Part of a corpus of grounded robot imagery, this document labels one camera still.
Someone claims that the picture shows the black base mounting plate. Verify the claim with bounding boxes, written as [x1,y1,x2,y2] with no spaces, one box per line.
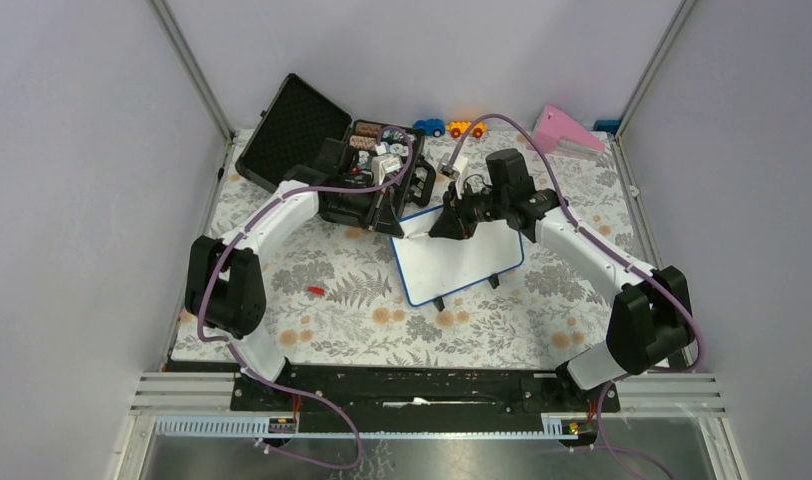
[230,365,621,434]

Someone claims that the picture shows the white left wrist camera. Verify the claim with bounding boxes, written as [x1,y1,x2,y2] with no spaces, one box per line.
[371,142,409,186]

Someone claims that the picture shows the black poker chip case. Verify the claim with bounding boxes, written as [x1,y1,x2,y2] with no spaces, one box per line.
[236,73,436,227]

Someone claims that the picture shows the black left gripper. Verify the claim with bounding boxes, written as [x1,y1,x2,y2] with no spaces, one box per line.
[330,178,403,238]

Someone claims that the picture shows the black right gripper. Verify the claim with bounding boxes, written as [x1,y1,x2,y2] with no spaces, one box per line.
[429,181,509,242]

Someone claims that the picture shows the blue framed whiteboard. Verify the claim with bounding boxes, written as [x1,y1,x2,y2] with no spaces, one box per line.
[390,206,525,307]

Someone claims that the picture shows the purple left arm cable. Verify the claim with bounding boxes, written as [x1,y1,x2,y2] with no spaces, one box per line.
[197,125,415,470]

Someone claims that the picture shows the orange toy car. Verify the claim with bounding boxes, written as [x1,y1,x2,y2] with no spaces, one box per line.
[446,121,487,139]

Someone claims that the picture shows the blue toy car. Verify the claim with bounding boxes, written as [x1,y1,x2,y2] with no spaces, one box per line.
[413,118,447,137]

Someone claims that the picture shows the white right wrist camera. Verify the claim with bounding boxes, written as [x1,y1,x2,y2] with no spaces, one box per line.
[437,152,469,181]

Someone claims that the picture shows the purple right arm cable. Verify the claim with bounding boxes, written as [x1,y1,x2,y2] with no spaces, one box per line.
[450,113,705,374]

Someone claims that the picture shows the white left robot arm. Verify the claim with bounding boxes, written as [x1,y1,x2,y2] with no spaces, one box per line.
[184,138,434,411]

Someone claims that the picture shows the floral tablecloth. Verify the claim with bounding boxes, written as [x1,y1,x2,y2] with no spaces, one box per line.
[207,130,645,369]

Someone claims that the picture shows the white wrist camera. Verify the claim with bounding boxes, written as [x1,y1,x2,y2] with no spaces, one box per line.
[371,142,409,186]
[437,152,469,181]

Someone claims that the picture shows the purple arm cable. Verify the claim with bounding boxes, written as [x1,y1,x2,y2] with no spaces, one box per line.
[197,125,415,470]
[450,113,705,374]

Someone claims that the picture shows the pink plastic stand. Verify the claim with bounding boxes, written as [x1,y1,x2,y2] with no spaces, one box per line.
[532,105,606,157]

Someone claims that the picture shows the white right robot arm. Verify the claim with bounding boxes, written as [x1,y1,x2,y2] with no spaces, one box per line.
[429,149,697,412]

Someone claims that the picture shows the blue block in corner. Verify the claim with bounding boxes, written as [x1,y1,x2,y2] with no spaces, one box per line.
[592,119,621,135]

